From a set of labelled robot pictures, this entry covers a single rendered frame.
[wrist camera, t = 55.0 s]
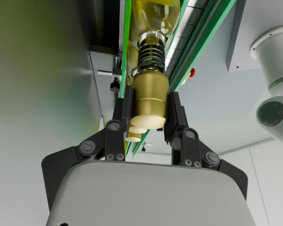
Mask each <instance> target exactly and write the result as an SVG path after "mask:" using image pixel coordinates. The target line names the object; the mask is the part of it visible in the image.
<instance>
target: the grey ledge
mask: <svg viewBox="0 0 283 226"><path fill-rule="evenodd" d="M117 52H119V49H116V48H109V47H103V46H97V45H91V48H90V56H91V61H92V65H93V71H94V77H95V81H96V86H97V92H98V97H99V102H100V107H101V112H102V123H103V128H105V127H106V123H107V122H108V121H110V120H112V117H113V112H114V107H115V100H116V97H118V92H116V93H114V92H113V91H110V85H111V83H113V80H112V76H109V75H103V74H98V73H97V72H98V70H104V71H111V72H113V68H116V62H115V56H116V53H117Z"/></svg>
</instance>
